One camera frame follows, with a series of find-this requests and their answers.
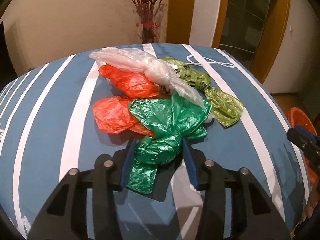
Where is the right hand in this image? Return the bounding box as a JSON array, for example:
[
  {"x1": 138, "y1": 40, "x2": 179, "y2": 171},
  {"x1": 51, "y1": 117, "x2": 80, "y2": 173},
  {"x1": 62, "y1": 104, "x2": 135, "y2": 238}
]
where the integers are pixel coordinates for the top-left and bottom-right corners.
[{"x1": 300, "y1": 186, "x2": 319, "y2": 223}]

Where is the glass vase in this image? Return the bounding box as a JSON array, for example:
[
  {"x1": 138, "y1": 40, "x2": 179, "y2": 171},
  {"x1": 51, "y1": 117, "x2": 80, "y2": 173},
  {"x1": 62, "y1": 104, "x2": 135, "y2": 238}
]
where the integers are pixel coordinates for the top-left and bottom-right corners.
[{"x1": 131, "y1": 3, "x2": 167, "y2": 43}]

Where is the orange plastic waste basket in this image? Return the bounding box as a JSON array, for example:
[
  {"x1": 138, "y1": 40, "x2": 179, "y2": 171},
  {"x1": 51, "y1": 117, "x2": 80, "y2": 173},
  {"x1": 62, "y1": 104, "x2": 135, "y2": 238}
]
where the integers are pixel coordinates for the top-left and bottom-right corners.
[{"x1": 287, "y1": 107, "x2": 319, "y2": 185}]

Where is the olive green plastic bag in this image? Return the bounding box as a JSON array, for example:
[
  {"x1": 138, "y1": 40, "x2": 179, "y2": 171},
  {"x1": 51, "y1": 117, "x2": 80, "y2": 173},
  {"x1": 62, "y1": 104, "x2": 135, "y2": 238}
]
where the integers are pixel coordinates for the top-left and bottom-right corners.
[{"x1": 163, "y1": 56, "x2": 244, "y2": 128}]

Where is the white translucent plastic bag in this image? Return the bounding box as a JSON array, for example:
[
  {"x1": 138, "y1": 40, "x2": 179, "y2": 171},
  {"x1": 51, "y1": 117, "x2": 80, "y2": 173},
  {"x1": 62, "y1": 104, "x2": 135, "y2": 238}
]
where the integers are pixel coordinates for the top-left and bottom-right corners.
[{"x1": 89, "y1": 47, "x2": 204, "y2": 108}]

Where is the wooden framed glass door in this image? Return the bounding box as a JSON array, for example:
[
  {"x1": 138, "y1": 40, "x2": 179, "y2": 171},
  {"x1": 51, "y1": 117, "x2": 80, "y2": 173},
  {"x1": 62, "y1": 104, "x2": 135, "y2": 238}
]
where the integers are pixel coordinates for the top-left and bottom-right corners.
[{"x1": 212, "y1": 0, "x2": 290, "y2": 82}]

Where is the red plastic bag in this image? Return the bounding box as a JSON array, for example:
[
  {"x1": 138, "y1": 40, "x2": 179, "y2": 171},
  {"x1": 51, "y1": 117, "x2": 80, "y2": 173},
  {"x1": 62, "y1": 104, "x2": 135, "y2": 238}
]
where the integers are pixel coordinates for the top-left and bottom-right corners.
[
  {"x1": 99, "y1": 64, "x2": 160, "y2": 99},
  {"x1": 93, "y1": 96, "x2": 155, "y2": 138}
]

